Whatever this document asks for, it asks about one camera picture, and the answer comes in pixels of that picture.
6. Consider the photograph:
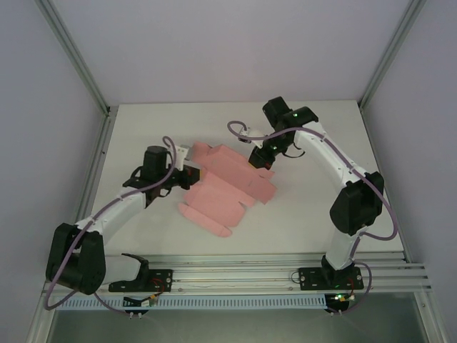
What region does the white slotted cable duct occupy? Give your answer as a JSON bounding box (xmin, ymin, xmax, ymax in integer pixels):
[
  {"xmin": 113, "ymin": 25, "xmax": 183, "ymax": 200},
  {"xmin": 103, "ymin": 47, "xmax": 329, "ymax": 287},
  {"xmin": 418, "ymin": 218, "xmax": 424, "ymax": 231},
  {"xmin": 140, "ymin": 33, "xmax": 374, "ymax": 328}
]
[{"xmin": 56, "ymin": 293, "xmax": 328, "ymax": 311}]

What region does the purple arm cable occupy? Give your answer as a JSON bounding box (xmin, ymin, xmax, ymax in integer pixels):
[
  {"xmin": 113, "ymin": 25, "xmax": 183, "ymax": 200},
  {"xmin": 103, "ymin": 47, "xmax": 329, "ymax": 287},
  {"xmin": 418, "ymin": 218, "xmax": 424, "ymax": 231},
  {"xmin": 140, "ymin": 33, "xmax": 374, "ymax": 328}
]
[
  {"xmin": 44, "ymin": 135, "xmax": 179, "ymax": 317},
  {"xmin": 226, "ymin": 120, "xmax": 400, "ymax": 316}
]

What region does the grey metal shelf panel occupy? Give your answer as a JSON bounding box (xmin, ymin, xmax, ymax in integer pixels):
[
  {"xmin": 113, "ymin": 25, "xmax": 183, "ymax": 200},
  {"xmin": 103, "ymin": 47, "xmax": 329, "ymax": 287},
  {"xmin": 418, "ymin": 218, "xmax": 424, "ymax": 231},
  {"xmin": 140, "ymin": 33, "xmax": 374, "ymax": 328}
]
[{"xmin": 46, "ymin": 309, "xmax": 431, "ymax": 343}]

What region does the circuit board with green light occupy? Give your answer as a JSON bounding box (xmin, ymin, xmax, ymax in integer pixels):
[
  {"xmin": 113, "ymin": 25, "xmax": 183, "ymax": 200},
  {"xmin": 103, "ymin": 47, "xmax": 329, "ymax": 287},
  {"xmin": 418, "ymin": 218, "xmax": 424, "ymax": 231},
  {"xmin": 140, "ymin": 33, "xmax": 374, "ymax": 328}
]
[{"xmin": 327, "ymin": 292, "xmax": 357, "ymax": 305}]

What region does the aluminium mounting rail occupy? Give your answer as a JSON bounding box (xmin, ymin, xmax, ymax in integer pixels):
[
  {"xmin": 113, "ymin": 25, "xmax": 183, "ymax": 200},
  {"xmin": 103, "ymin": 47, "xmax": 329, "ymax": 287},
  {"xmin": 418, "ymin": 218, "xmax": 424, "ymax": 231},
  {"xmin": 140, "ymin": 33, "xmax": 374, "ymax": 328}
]
[{"xmin": 41, "ymin": 252, "xmax": 433, "ymax": 297}]

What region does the pink paper box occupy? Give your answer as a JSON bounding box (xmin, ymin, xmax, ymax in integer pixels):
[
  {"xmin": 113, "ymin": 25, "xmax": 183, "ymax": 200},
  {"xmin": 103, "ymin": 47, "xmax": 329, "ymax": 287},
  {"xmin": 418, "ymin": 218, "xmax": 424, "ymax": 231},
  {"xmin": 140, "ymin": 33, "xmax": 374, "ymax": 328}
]
[{"xmin": 177, "ymin": 141, "xmax": 278, "ymax": 239}]

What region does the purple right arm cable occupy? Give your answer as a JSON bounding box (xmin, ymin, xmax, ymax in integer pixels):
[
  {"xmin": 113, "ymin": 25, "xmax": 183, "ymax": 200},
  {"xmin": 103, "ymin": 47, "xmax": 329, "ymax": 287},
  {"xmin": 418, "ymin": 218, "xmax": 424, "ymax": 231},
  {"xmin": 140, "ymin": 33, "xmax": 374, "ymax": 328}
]
[{"xmin": 226, "ymin": 120, "xmax": 400, "ymax": 316}]

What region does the small connector circuit board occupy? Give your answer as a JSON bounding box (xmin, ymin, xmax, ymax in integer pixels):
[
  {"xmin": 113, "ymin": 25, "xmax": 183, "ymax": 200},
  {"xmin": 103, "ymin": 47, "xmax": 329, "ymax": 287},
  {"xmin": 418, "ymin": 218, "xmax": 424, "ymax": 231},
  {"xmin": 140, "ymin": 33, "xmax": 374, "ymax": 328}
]
[{"xmin": 123, "ymin": 294, "xmax": 159, "ymax": 309}]

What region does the aluminium frame post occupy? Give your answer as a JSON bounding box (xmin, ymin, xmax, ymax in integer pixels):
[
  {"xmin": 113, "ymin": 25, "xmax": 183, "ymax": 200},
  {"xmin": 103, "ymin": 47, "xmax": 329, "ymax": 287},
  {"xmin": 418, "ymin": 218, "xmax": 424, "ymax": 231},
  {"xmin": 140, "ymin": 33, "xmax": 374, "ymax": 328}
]
[
  {"xmin": 37, "ymin": 0, "xmax": 111, "ymax": 115},
  {"xmin": 358, "ymin": 0, "xmax": 428, "ymax": 110}
]

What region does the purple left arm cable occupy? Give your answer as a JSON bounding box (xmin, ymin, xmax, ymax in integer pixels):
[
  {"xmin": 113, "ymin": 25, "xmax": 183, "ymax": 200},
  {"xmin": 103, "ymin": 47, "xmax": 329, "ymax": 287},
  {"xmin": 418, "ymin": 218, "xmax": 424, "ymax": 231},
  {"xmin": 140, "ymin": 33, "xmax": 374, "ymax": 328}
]
[{"xmin": 44, "ymin": 135, "xmax": 179, "ymax": 317}]

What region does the aluminium frame side rail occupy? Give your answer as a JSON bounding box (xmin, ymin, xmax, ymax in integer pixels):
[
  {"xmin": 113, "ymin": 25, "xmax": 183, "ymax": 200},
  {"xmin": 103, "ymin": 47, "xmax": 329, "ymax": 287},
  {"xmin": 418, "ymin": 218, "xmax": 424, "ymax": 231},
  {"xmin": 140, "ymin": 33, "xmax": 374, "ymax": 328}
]
[{"xmin": 26, "ymin": 106, "xmax": 117, "ymax": 343}]

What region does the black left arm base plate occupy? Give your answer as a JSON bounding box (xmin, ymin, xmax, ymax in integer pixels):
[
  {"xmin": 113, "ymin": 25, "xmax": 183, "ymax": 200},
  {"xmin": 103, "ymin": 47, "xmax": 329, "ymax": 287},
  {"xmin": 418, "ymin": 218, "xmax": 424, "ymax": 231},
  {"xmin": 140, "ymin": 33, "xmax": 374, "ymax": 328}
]
[{"xmin": 108, "ymin": 268, "xmax": 175, "ymax": 293}]

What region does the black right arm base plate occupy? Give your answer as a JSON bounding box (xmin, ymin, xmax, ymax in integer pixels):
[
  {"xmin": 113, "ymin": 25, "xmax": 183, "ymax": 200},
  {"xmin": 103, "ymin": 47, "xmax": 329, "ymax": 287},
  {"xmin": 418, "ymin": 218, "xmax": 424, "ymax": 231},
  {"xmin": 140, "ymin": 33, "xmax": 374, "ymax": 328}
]
[{"xmin": 298, "ymin": 266, "xmax": 365, "ymax": 291}]

